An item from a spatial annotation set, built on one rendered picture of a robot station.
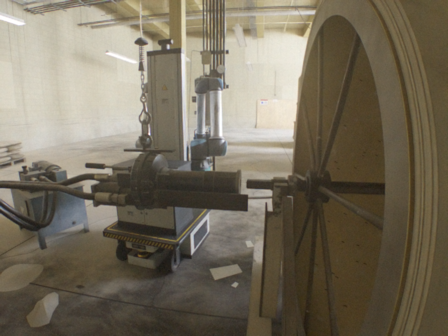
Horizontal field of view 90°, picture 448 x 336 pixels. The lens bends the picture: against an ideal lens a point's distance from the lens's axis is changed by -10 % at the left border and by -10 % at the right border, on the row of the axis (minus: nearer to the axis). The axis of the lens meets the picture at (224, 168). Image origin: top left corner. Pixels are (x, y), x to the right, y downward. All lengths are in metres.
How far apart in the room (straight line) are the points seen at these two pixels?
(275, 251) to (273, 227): 0.13
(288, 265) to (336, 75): 1.21
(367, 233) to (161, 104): 1.96
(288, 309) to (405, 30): 0.82
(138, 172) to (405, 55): 1.03
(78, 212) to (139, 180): 1.81
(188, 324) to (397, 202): 1.47
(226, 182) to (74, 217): 2.07
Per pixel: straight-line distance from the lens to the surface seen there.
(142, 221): 2.12
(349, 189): 1.23
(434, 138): 0.43
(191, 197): 1.16
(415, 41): 0.51
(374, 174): 2.14
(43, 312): 2.07
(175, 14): 10.78
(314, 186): 1.14
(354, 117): 1.97
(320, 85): 1.24
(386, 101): 0.56
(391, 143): 0.53
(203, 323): 1.75
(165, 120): 2.29
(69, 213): 2.89
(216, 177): 1.15
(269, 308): 1.47
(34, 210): 2.75
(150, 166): 1.19
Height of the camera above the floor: 1.26
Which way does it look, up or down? 13 degrees down
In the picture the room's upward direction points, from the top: straight up
